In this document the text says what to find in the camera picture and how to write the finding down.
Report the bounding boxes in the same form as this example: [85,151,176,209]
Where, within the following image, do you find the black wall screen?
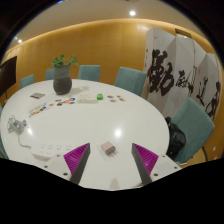
[0,55,19,98]

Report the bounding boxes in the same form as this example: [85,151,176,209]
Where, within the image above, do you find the white power strip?
[30,142,76,162]

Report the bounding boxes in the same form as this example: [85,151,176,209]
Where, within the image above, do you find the dark wall sign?
[175,27,193,38]

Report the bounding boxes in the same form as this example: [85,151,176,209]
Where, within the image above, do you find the colourful small cards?
[28,102,50,118]
[106,94,127,103]
[53,96,77,107]

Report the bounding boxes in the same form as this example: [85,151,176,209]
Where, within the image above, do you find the small white charger block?
[100,140,119,159]

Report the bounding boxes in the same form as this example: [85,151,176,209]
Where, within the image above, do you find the grey booklet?
[29,91,47,100]

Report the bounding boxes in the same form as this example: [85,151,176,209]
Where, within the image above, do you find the round ceiling lights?
[16,0,137,44]

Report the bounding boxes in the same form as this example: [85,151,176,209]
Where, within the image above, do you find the black bag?
[164,116,187,161]

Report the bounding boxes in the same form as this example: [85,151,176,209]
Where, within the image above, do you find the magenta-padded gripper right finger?
[130,142,183,187]

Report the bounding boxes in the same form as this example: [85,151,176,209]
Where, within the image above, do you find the large teal chair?
[171,96,216,165]

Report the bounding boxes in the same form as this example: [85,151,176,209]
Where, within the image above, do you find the potted plant in grey pot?
[51,54,81,96]

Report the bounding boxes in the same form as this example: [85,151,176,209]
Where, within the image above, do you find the white calligraphy folding screen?
[142,27,224,122]

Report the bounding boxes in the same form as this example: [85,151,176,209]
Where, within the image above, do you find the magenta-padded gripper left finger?
[42,142,92,186]

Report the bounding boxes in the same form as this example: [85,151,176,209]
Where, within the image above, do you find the white flat box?
[76,93,99,104]

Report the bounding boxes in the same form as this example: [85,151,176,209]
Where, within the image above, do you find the grey power strip cable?
[6,115,33,150]

